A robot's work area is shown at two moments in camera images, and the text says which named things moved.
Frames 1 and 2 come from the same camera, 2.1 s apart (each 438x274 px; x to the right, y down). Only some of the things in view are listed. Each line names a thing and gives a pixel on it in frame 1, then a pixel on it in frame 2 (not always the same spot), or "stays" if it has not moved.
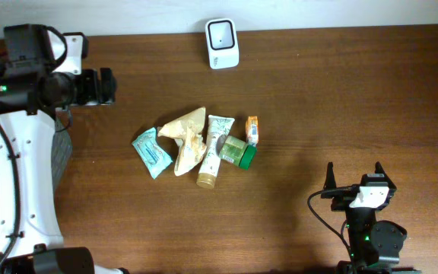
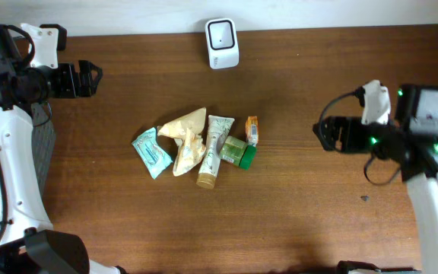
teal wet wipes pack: (152, 153) stays
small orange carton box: (252, 130) stays
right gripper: (337, 203) → (344, 134)
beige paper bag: (187, 128) stays
